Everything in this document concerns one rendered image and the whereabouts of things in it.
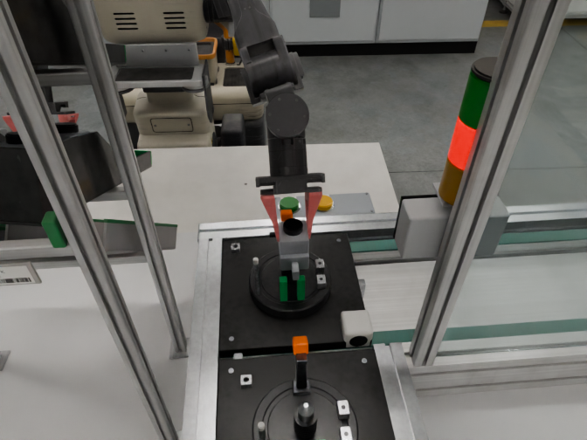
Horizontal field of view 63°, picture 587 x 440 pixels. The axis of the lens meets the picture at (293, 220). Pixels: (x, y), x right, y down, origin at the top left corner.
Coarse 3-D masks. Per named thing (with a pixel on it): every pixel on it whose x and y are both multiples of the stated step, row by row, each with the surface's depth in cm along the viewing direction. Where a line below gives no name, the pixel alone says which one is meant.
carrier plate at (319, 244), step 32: (224, 256) 88; (256, 256) 88; (320, 256) 88; (352, 256) 88; (224, 288) 82; (352, 288) 82; (224, 320) 77; (256, 320) 77; (288, 320) 77; (320, 320) 77; (224, 352) 74; (256, 352) 74; (288, 352) 75
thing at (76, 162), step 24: (72, 144) 49; (96, 144) 54; (0, 168) 44; (24, 168) 43; (96, 168) 55; (144, 168) 69; (0, 192) 44; (24, 192) 44; (96, 192) 55; (0, 216) 45; (24, 216) 45
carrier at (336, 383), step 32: (352, 352) 73; (224, 384) 69; (256, 384) 69; (288, 384) 67; (320, 384) 67; (352, 384) 69; (224, 416) 66; (256, 416) 64; (288, 416) 64; (320, 416) 64; (352, 416) 64; (384, 416) 66
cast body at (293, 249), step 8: (280, 224) 74; (288, 224) 72; (296, 224) 72; (304, 224) 74; (280, 232) 72; (288, 232) 72; (296, 232) 72; (304, 232) 72; (280, 240) 71; (288, 240) 71; (296, 240) 71; (304, 240) 71; (280, 248) 72; (288, 248) 72; (296, 248) 72; (304, 248) 72; (280, 256) 73; (288, 256) 73; (296, 256) 73; (304, 256) 73; (280, 264) 74; (288, 264) 74; (296, 264) 73; (304, 264) 74; (296, 272) 72
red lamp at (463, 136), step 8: (456, 128) 50; (464, 128) 48; (472, 128) 48; (456, 136) 50; (464, 136) 48; (472, 136) 48; (456, 144) 50; (464, 144) 49; (448, 152) 52; (456, 152) 50; (464, 152) 49; (456, 160) 51; (464, 160) 50; (464, 168) 50
